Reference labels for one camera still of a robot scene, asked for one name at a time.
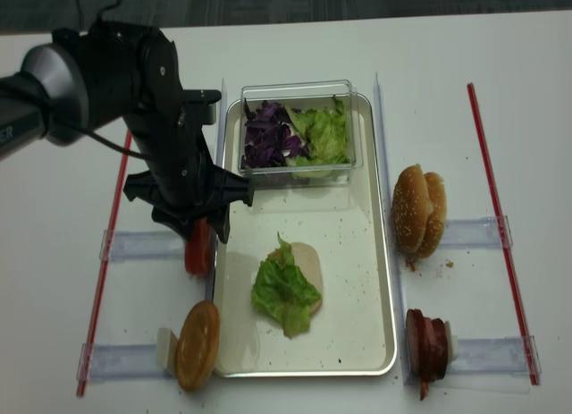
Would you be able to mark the tomato slices pair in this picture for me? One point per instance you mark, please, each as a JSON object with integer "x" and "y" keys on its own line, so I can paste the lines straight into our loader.
{"x": 197, "y": 255}

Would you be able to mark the green lettuce in container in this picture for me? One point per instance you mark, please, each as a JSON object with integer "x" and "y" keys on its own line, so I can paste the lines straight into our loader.
{"x": 323, "y": 135}

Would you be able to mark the golden round bun bottom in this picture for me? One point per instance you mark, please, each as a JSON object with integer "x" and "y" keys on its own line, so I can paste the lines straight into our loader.
{"x": 198, "y": 346}

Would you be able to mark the sesame bun half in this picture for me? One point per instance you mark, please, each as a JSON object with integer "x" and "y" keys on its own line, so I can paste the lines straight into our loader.
{"x": 410, "y": 208}
{"x": 437, "y": 218}

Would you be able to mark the clear track lower right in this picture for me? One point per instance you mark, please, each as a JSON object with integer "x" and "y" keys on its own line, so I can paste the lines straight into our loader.
{"x": 501, "y": 365}

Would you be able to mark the bottom bun slice on tray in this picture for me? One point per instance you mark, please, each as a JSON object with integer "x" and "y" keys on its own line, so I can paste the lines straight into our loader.
{"x": 306, "y": 258}

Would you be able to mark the red rail strip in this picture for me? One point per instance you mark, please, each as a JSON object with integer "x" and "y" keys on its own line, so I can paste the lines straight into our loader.
{"x": 100, "y": 289}
{"x": 534, "y": 370}

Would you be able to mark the clear track upper right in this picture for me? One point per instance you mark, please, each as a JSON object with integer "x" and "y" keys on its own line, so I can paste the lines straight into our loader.
{"x": 483, "y": 233}

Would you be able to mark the meat patty slices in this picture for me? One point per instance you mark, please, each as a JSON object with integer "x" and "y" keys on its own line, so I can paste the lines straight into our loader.
{"x": 428, "y": 348}

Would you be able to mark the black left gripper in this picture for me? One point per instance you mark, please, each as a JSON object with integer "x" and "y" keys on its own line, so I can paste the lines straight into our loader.
{"x": 182, "y": 183}

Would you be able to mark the white bun pusher block left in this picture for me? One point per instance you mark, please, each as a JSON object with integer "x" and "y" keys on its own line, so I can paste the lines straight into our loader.
{"x": 166, "y": 349}

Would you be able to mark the left red rail strip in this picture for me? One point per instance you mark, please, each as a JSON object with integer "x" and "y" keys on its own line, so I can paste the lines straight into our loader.
{"x": 100, "y": 289}

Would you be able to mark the lettuce leaf on bun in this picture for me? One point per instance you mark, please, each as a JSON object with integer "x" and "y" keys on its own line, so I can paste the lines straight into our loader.
{"x": 281, "y": 292}

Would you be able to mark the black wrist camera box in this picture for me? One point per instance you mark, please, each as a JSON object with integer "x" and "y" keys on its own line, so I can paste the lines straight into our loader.
{"x": 201, "y": 104}

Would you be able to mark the purple cabbage shreds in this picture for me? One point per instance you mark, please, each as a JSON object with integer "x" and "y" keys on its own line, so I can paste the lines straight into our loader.
{"x": 270, "y": 138}

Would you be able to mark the white meat pusher block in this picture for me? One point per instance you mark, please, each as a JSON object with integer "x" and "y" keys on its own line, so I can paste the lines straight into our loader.
{"x": 452, "y": 343}

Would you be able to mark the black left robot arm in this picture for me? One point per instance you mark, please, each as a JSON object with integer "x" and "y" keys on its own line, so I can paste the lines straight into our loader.
{"x": 74, "y": 85}

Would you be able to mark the sesame bun rear half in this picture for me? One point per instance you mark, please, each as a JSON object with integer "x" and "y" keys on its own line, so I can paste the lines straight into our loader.
{"x": 437, "y": 218}

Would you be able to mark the right red rail strip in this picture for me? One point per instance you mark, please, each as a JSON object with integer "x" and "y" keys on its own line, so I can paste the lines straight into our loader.
{"x": 534, "y": 370}

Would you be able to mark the clear track lower left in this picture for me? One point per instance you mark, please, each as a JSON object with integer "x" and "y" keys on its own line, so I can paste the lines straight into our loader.
{"x": 101, "y": 362}

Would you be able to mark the sesame bun front half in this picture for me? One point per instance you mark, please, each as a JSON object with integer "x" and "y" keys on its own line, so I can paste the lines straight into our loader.
{"x": 410, "y": 208}

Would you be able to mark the clear track upper left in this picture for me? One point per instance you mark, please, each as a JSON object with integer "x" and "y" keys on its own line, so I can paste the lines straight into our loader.
{"x": 124, "y": 246}

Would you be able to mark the clear plastic salad container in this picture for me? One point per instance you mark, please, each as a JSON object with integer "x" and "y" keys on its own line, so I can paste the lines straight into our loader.
{"x": 301, "y": 97}

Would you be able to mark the clear track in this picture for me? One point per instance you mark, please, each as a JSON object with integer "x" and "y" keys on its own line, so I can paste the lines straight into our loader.
{"x": 501, "y": 365}
{"x": 124, "y": 246}
{"x": 101, "y": 362}
{"x": 483, "y": 233}

